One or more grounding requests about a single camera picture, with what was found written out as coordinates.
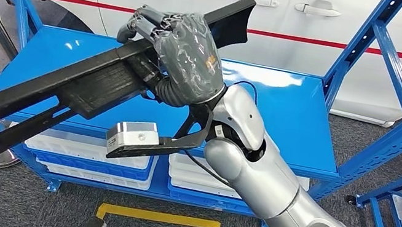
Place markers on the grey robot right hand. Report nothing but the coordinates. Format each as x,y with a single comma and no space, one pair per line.
190,57

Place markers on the long black plastic frame part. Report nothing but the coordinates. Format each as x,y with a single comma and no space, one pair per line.
22,97

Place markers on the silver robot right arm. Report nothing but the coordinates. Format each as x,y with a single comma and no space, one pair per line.
275,183

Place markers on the blue metal shelf rack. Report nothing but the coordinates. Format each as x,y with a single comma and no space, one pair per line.
287,115

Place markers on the red barrier belt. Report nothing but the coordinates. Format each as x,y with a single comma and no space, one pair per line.
321,41

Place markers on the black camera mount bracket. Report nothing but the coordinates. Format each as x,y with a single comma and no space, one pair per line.
188,139

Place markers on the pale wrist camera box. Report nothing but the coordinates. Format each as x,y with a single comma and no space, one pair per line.
131,135

